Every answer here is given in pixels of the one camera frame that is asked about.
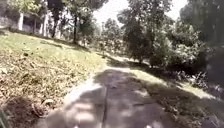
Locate dense trees and bushes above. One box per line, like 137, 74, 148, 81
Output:
99, 0, 224, 91

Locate row of trees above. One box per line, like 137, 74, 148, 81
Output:
6, 0, 111, 48

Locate leaf-strewn grass slope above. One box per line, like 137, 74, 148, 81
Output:
0, 29, 109, 128

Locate pale building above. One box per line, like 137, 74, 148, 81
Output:
0, 6, 64, 39

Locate grass verge with leaves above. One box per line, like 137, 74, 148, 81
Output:
109, 56, 224, 128

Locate grey concrete slab path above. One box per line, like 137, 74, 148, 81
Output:
33, 54, 188, 128

